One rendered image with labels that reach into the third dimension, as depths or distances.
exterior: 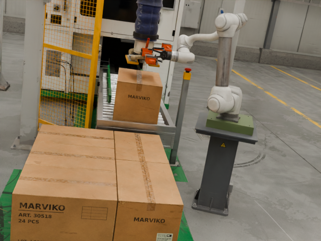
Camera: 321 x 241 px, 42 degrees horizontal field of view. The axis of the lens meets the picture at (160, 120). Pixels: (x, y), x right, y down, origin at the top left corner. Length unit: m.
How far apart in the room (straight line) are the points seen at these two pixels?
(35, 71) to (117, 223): 2.16
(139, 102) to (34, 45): 1.23
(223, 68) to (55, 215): 1.63
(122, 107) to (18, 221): 1.50
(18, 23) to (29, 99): 8.03
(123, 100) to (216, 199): 1.17
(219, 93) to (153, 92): 0.68
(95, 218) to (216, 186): 1.37
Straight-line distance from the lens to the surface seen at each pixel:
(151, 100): 3.65
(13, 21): 12.32
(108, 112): 4.11
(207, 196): 3.66
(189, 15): 12.36
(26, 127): 4.46
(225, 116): 3.44
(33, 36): 4.23
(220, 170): 3.55
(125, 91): 3.62
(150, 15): 3.72
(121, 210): 2.53
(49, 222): 2.58
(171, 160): 4.43
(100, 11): 4.20
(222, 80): 3.23
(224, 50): 3.22
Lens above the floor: 1.76
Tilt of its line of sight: 18 degrees down
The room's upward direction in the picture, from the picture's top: 9 degrees clockwise
